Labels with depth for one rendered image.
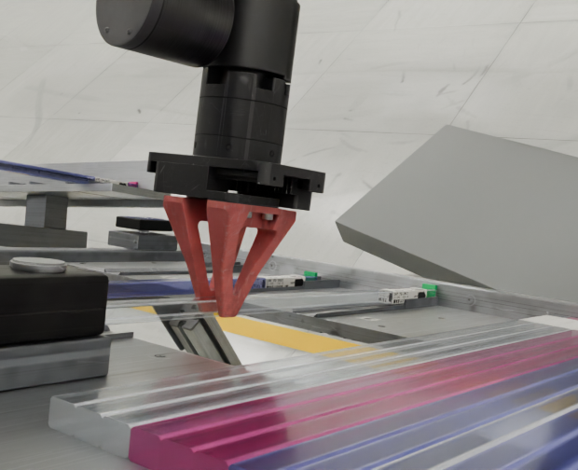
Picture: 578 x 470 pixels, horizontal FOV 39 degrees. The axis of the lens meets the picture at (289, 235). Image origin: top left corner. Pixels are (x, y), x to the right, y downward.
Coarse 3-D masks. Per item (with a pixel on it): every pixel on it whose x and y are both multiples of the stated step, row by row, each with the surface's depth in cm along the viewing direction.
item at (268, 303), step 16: (112, 304) 45; (128, 304) 46; (144, 304) 47; (160, 304) 48; (176, 304) 49; (192, 304) 50; (208, 304) 51; (256, 304) 55; (272, 304) 56; (288, 304) 57; (304, 304) 59; (320, 304) 61; (336, 304) 62; (352, 304) 64; (368, 304) 66; (384, 304) 68; (112, 320) 45; (128, 320) 46; (144, 320) 47; (160, 320) 48
